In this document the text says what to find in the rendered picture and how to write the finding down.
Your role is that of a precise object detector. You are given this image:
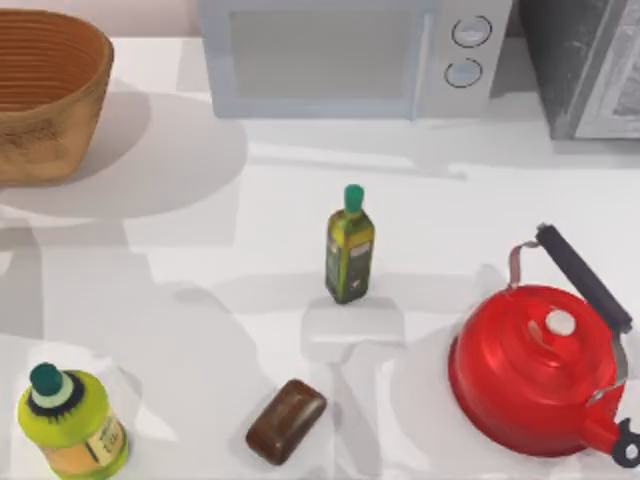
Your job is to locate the dark green oil bottle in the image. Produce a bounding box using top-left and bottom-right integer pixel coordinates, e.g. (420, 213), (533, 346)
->
(324, 183), (376, 305)

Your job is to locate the pale microwave oven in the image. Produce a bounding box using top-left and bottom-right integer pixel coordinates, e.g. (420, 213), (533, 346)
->
(195, 0), (515, 121)

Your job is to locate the brown bread loaf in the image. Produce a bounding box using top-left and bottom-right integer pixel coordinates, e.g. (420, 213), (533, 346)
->
(245, 378), (328, 468)

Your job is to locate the round microwave knob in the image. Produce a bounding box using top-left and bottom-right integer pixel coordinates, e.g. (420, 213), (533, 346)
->
(443, 56), (484, 90)
(451, 13), (494, 48)

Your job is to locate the red kettle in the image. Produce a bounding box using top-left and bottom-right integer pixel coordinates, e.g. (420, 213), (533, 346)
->
(447, 222), (640, 469)

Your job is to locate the brown woven basket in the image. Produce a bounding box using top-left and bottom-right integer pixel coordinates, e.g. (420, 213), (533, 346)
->
(0, 8), (115, 189)

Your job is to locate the yellow-green round bottle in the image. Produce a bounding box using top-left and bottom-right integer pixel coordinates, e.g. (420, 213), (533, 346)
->
(16, 362), (129, 479)

